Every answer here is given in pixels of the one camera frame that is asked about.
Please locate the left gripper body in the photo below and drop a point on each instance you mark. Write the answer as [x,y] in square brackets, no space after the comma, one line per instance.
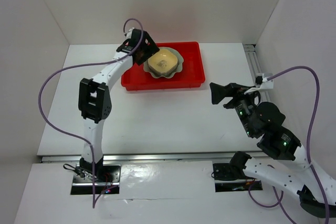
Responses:
[142,46]

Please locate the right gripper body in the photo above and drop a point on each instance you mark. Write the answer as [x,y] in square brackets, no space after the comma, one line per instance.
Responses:
[242,103]

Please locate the yellow square plate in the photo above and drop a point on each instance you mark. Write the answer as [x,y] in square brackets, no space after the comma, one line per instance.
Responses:
[163,63]

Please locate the large green scalloped bowl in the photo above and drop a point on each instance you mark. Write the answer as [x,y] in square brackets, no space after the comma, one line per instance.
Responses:
[178,69]

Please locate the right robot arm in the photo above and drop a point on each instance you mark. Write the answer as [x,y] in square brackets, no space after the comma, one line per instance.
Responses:
[303,178]

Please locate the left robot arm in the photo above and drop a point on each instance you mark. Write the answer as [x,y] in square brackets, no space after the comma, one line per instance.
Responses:
[94,95]

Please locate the red plastic bin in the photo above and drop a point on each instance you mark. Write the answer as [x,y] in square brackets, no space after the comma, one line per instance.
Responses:
[191,76]

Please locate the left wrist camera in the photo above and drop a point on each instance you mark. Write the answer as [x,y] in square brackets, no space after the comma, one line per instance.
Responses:
[128,33]

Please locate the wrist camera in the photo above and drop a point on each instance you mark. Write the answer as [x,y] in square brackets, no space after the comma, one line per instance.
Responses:
[128,33]
[262,83]

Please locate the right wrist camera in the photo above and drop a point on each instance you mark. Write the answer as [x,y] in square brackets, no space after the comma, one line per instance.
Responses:
[262,83]

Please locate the aluminium front rail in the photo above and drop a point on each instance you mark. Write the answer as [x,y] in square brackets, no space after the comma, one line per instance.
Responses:
[145,157]

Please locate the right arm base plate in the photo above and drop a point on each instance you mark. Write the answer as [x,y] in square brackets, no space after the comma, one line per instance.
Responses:
[227,180]

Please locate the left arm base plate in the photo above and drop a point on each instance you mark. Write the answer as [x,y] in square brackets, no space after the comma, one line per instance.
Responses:
[106,182]

